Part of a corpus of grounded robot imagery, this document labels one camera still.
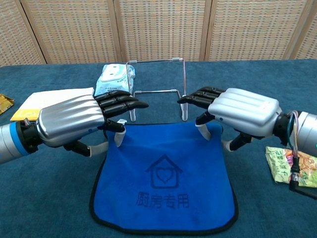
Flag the green snack packet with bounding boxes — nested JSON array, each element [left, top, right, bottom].
[[265, 145, 317, 188]]

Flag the metal wire rack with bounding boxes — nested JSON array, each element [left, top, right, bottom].
[[125, 57, 188, 122]]

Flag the light blue wet wipes pack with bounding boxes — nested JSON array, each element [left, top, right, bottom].
[[95, 63, 136, 96]]

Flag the blue kitchen towel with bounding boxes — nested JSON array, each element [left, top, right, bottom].
[[89, 122, 239, 236]]

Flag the gold snack bar packet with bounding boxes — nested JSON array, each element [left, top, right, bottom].
[[0, 94, 15, 116]]

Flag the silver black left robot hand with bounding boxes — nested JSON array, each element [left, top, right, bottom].
[[36, 90, 149, 157]]

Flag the bamboo folding screen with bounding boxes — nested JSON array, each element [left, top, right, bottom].
[[0, 0, 317, 66]]

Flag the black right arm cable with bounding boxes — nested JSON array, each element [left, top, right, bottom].
[[288, 153, 317, 199]]

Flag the teal table mat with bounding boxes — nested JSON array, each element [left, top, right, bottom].
[[0, 59, 317, 238]]

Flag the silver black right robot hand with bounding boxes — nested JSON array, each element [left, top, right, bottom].
[[176, 86, 283, 152]]

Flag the yellow and white booklet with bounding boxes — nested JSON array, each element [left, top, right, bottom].
[[9, 87, 95, 122]]

